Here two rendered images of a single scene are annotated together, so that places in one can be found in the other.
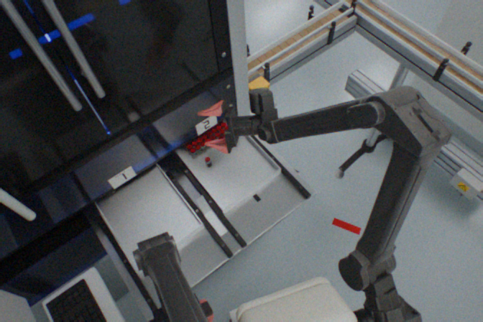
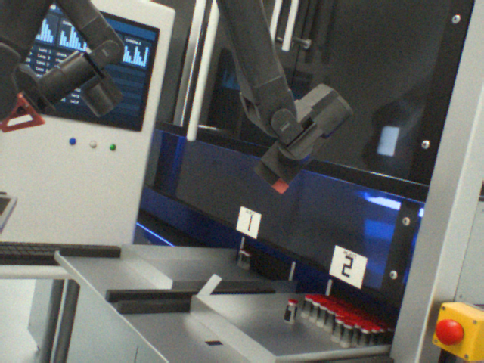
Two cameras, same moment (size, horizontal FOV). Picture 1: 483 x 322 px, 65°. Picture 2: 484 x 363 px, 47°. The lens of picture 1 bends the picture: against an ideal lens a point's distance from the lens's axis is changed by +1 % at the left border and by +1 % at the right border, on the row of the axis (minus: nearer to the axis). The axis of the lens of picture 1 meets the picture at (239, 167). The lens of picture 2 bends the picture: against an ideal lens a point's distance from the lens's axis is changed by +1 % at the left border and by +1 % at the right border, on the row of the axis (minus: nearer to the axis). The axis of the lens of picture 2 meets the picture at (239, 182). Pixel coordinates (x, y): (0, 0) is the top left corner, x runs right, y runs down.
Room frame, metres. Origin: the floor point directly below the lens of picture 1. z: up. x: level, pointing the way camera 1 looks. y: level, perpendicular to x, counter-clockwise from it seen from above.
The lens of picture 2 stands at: (0.47, -0.96, 1.25)
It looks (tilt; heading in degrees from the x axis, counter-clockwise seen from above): 6 degrees down; 85
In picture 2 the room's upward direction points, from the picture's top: 12 degrees clockwise
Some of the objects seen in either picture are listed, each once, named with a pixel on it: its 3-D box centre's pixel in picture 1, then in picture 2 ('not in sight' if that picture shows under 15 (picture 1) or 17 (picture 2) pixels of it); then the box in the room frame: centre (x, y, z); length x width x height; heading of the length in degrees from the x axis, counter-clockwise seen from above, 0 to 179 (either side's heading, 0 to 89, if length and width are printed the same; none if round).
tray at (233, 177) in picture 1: (224, 159); (300, 327); (0.73, 0.05, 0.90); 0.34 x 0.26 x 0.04; 31
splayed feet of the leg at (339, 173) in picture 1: (366, 149); not in sight; (1.17, -0.80, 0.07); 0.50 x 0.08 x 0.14; 121
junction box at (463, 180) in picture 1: (466, 184); not in sight; (0.68, -1.02, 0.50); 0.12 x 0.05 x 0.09; 31
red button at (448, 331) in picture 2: not in sight; (450, 332); (0.92, -0.12, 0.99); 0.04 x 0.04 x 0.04; 31
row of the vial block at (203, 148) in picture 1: (210, 142); (334, 321); (0.80, 0.10, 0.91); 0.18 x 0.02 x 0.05; 121
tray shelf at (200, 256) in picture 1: (198, 201); (219, 308); (0.58, 0.16, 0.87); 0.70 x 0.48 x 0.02; 121
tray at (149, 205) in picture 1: (146, 211); (208, 269); (0.55, 0.34, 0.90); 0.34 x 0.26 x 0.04; 31
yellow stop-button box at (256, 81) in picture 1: (256, 89); (466, 330); (0.96, -0.10, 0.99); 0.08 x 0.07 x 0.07; 31
